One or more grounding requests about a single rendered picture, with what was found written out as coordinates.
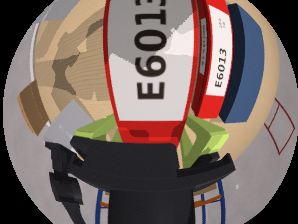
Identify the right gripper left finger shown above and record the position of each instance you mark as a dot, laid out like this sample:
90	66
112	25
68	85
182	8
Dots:
98	130

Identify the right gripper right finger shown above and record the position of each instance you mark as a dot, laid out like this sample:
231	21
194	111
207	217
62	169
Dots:
209	138

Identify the white box with red edges labelled e6013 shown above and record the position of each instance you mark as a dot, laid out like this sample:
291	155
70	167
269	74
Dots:
150	54

